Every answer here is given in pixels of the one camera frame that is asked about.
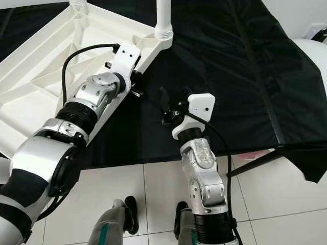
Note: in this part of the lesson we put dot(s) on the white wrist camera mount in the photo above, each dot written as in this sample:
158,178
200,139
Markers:
126,58
202,106

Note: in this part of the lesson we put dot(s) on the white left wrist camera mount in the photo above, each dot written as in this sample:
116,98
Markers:
126,58

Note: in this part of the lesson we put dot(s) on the grey robot right leg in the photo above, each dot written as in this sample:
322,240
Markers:
185,224

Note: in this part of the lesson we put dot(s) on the white plastic table top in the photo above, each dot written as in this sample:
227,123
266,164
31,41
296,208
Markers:
30,71

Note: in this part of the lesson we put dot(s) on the white plastic table leg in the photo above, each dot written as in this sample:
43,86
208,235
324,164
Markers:
163,18
77,2

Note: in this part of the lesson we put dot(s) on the black tablecloth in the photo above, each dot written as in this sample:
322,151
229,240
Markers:
250,66

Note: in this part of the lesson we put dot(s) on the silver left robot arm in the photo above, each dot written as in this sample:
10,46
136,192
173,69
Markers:
41,158

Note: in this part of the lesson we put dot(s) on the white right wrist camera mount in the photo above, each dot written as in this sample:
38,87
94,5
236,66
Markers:
202,106

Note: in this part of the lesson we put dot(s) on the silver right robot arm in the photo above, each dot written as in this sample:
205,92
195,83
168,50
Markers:
204,173

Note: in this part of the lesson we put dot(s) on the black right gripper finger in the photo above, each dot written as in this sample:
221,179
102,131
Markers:
185,94
164,99

